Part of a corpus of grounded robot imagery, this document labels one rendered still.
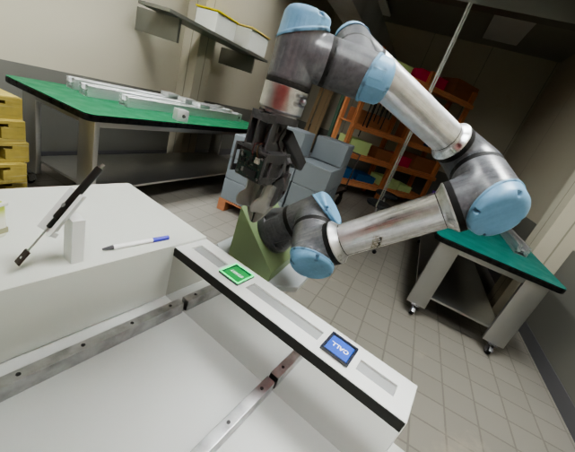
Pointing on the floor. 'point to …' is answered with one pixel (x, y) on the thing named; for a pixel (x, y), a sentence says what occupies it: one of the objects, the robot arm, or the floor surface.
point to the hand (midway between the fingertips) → (257, 215)
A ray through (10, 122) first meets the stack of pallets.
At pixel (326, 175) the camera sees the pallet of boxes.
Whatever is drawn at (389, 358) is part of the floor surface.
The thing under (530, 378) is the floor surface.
